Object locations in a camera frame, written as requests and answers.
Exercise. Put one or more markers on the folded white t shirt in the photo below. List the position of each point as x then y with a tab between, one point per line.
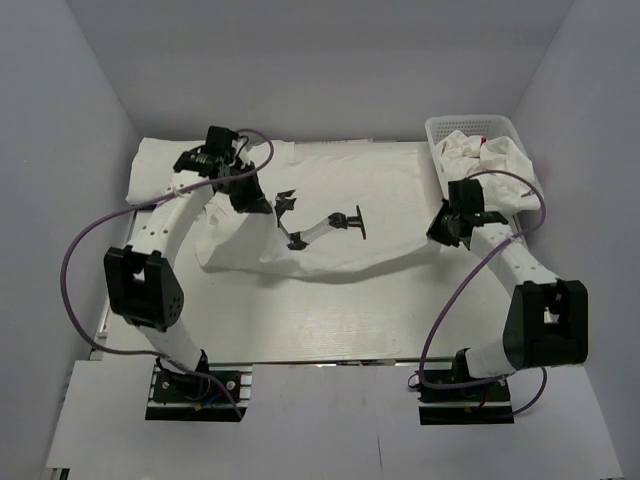
152	167

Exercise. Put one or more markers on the white plastic basket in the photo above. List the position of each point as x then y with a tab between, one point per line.
489	126

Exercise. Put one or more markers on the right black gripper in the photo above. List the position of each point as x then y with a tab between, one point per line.
436	232

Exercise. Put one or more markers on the white robot print t shirt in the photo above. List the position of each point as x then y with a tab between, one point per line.
353	209

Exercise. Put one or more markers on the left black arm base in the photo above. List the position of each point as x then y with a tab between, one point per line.
171	399

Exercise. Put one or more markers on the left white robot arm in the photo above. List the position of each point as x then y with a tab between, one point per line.
142	286

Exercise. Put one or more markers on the white red print t shirt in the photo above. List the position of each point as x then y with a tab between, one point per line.
503	166

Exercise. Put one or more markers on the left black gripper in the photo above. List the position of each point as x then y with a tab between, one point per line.
254	201

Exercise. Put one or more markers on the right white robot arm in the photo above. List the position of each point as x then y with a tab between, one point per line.
547	323

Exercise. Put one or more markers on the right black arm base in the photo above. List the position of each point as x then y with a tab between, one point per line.
481	405

